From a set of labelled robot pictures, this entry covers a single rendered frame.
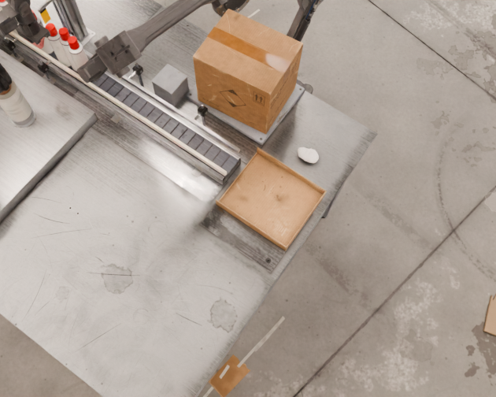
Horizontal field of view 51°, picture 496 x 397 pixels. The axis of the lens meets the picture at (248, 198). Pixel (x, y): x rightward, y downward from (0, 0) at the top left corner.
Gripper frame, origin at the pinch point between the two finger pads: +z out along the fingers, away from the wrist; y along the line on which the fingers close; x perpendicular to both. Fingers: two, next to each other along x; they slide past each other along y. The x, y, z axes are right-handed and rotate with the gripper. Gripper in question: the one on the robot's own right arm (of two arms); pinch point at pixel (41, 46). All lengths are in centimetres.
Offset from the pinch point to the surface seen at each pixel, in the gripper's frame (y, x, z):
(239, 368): 120, -42, 100
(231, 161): 79, 9, 13
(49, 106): 10.8, -13.3, 13.3
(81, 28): -4.8, 21.0, 14.2
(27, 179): 25.5, -39.2, 13.1
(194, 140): 63, 8, 13
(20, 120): 9.6, -24.6, 9.3
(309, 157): 101, 28, 15
